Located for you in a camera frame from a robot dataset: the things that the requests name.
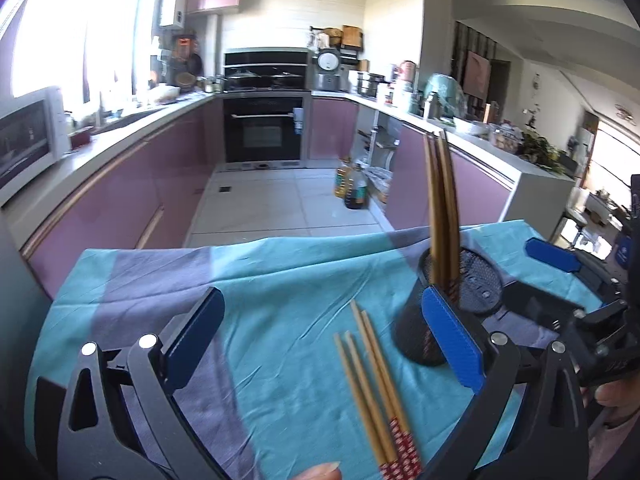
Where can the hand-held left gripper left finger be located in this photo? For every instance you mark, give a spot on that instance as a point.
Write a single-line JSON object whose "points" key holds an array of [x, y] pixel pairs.
{"points": [[197, 340]]}

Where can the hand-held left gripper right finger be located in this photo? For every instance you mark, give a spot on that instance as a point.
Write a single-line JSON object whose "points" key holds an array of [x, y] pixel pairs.
{"points": [[452, 340]]}

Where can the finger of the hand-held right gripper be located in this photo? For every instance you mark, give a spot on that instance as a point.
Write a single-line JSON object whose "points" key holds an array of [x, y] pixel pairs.
{"points": [[550, 257], [530, 305]]}

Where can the black mesh utensil holder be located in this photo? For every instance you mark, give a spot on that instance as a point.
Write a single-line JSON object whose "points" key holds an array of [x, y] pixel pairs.
{"points": [[415, 325]]}

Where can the person's right forearm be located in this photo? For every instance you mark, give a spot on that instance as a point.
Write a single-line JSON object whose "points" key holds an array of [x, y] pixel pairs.
{"points": [[617, 447]]}

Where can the hanging pans and utensils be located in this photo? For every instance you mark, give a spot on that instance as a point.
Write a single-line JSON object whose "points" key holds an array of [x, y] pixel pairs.
{"points": [[185, 55]]}

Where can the person's right hand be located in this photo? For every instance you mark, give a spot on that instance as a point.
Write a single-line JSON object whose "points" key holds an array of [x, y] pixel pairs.
{"points": [[612, 395]]}

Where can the person's left hand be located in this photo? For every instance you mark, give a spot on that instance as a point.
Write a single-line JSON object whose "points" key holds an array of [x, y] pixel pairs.
{"points": [[322, 472]]}

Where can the teal and grey tablecloth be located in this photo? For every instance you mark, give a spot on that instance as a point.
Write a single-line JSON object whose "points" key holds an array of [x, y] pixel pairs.
{"points": [[280, 310]]}

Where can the pink peninsula base cabinet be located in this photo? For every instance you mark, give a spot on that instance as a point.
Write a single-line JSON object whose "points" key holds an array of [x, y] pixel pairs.
{"points": [[480, 190]]}

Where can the leafy green plant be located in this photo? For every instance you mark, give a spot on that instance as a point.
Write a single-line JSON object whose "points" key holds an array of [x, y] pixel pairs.
{"points": [[542, 152]]}

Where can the clear egg box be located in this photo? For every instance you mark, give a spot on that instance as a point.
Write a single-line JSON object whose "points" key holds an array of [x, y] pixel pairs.
{"points": [[507, 139]]}

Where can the long pink base cabinet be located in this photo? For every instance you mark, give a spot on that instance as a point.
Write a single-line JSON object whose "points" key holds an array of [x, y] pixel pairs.
{"points": [[125, 180]]}

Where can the clear plastic bag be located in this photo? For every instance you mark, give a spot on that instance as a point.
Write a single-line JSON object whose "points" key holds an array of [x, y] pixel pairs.
{"points": [[378, 180]]}

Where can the dark cooking oil bottle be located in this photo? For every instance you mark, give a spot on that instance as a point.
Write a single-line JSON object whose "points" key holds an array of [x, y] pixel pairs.
{"points": [[356, 190]]}

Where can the steel thermos bottle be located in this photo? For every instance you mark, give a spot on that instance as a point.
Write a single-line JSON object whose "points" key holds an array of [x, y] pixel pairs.
{"points": [[431, 105]]}

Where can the yellow cooking oil bottle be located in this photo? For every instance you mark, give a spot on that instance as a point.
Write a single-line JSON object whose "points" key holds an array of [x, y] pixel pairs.
{"points": [[341, 180]]}

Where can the green mesh food cover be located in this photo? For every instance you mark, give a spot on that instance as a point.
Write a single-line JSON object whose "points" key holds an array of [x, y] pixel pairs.
{"points": [[447, 90]]}

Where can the black built-in oven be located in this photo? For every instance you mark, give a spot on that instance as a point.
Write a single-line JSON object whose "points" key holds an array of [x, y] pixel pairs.
{"points": [[262, 127]]}

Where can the kitchen sink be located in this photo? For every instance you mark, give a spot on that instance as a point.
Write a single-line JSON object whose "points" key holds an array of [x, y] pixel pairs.
{"points": [[135, 116]]}

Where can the pink electric kettle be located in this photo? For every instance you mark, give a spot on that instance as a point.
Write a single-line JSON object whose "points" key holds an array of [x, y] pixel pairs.
{"points": [[407, 72]]}

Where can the red bowl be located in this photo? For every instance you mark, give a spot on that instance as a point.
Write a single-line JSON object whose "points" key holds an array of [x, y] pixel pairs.
{"points": [[80, 136]]}

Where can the steel stock pot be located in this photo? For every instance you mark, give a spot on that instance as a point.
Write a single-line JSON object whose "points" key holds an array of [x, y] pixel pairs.
{"points": [[370, 85]]}

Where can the white casserole pot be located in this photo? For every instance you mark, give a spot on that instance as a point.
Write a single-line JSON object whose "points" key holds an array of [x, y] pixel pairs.
{"points": [[162, 92]]}

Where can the white microwave oven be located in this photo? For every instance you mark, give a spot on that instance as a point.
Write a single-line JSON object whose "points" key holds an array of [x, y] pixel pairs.
{"points": [[30, 140]]}

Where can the black lidded pan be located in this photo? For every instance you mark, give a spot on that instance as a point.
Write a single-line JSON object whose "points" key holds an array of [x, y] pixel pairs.
{"points": [[242, 78], [279, 79]]}

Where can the black integrated stove hood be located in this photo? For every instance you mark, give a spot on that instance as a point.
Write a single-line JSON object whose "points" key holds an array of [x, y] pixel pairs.
{"points": [[265, 60]]}

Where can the grey rice cooker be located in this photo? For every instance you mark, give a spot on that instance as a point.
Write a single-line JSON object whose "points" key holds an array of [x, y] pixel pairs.
{"points": [[327, 67]]}

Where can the wooden cutting board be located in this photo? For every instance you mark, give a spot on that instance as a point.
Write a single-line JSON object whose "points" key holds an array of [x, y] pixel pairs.
{"points": [[352, 36]]}

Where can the kitchen window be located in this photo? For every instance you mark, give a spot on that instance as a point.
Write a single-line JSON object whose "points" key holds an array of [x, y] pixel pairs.
{"points": [[75, 30]]}

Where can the white water heater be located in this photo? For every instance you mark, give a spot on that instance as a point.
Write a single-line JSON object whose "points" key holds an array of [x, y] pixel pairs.
{"points": [[172, 2]]}

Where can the wall clock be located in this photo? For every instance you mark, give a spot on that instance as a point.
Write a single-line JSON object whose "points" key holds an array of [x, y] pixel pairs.
{"points": [[536, 82]]}

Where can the wall painting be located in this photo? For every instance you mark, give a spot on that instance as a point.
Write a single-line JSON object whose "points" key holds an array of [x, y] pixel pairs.
{"points": [[475, 75]]}

